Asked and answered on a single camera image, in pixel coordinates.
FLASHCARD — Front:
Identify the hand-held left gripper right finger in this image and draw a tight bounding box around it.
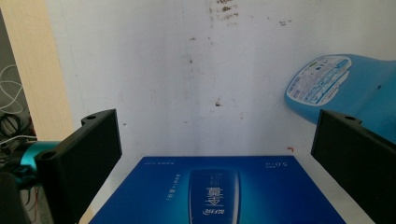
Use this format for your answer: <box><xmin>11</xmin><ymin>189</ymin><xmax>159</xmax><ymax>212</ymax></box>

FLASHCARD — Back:
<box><xmin>310</xmin><ymin>108</ymin><xmax>396</xmax><ymax>224</ymax></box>

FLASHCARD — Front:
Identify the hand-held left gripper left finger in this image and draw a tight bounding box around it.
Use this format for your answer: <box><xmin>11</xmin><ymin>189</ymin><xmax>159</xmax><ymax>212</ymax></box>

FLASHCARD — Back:
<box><xmin>34</xmin><ymin>108</ymin><xmax>123</xmax><ymax>224</ymax></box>

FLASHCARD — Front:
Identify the dark blue printed box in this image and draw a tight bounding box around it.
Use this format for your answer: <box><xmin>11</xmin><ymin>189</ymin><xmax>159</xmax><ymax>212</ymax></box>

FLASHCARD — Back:
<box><xmin>88</xmin><ymin>155</ymin><xmax>347</xmax><ymax>224</ymax></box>

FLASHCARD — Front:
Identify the teal metal cylinder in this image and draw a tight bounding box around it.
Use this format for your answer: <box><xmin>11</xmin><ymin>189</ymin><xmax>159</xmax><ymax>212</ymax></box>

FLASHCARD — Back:
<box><xmin>19</xmin><ymin>140</ymin><xmax>62</xmax><ymax>174</ymax></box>

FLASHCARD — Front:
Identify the light blue detergent bottle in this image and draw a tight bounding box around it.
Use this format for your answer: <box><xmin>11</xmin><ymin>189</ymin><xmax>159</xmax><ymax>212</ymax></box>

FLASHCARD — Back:
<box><xmin>284</xmin><ymin>53</ymin><xmax>396</xmax><ymax>144</ymax></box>

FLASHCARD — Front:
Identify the beige wooden panel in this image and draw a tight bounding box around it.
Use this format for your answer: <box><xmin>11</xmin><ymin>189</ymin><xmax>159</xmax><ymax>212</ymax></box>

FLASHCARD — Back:
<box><xmin>0</xmin><ymin>0</ymin><xmax>75</xmax><ymax>142</ymax></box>

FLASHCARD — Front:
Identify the white cable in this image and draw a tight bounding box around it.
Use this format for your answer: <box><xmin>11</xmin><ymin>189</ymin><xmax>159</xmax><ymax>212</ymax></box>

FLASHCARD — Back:
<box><xmin>0</xmin><ymin>63</ymin><xmax>25</xmax><ymax>115</ymax></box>

